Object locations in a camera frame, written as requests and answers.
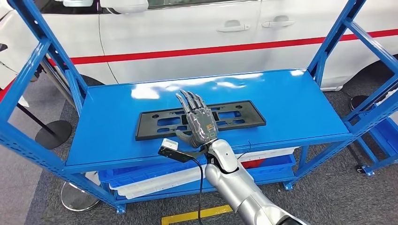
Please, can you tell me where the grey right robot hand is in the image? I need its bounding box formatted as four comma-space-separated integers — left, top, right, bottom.
175, 90, 219, 149

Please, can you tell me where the black plastic plate frame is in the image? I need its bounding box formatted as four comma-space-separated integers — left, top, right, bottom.
135, 100, 267, 142

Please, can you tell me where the blue metal shelf rack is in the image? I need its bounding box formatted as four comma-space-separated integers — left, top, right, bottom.
351, 90, 398, 178
0, 0, 398, 215

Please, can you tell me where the red plastic item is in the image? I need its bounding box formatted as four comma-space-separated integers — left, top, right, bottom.
241, 159, 267, 169

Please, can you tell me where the white car with red stripe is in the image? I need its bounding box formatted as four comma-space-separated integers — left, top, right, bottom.
0, 0, 398, 92

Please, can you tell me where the grey metal pole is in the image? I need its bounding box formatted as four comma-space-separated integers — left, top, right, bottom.
39, 57, 77, 109

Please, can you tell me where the black round stanchion base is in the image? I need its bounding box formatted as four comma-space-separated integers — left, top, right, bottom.
350, 94, 375, 112

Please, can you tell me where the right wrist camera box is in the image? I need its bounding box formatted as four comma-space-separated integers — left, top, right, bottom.
158, 139, 207, 164

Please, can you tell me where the thin black wire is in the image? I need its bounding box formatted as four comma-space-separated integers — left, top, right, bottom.
237, 140, 253, 160

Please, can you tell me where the black camera cable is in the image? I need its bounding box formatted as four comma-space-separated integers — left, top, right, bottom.
186, 157, 207, 225

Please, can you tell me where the chrome base stanchion post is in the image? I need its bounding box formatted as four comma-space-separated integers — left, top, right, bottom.
61, 181, 101, 212

